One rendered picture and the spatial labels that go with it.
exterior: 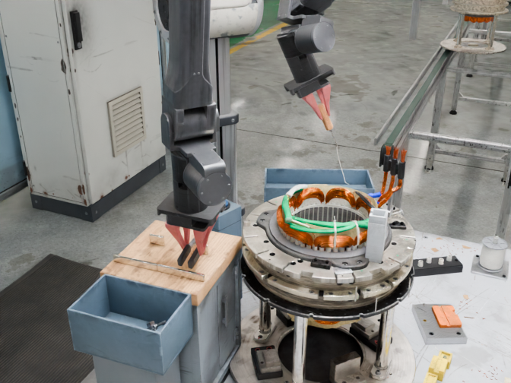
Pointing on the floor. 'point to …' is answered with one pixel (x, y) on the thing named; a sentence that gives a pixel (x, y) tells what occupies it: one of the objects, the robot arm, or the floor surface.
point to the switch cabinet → (84, 99)
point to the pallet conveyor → (401, 132)
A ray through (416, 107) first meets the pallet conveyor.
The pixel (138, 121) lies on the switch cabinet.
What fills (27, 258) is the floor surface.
